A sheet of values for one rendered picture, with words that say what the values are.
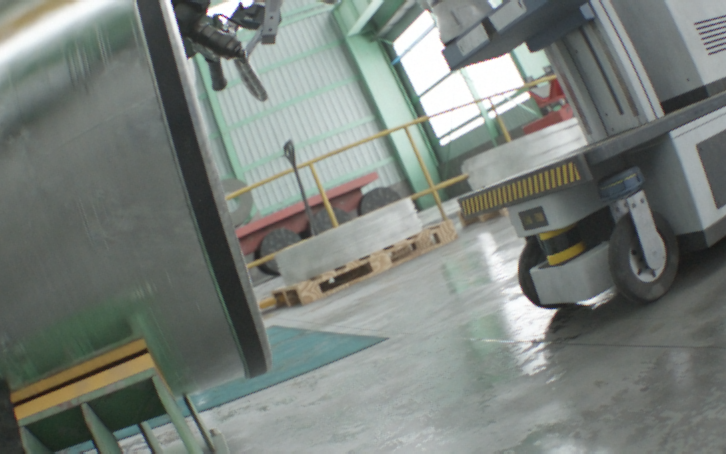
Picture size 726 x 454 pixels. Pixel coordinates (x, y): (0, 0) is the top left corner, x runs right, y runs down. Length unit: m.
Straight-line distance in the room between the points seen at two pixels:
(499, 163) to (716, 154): 5.66
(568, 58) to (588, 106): 0.12
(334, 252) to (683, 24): 5.10
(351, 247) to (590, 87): 4.70
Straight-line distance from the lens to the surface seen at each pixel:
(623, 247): 1.56
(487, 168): 7.30
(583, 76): 2.01
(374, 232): 6.60
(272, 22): 1.45
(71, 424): 1.32
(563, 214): 1.66
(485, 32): 1.85
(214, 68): 2.06
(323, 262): 6.59
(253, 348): 1.34
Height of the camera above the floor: 0.35
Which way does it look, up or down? 1 degrees down
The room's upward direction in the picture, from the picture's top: 23 degrees counter-clockwise
